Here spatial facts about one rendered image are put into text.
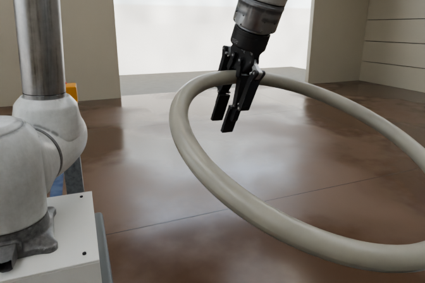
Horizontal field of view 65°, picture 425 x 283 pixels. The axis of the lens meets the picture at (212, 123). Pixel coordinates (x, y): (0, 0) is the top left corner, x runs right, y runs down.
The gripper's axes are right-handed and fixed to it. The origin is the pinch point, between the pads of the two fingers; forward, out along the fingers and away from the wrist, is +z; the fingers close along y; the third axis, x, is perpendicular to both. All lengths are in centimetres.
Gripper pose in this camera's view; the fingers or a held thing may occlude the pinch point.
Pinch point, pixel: (224, 114)
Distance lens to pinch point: 77.0
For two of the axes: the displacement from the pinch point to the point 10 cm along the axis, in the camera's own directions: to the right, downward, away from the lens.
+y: 4.7, 5.6, -6.8
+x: 8.5, -0.6, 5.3
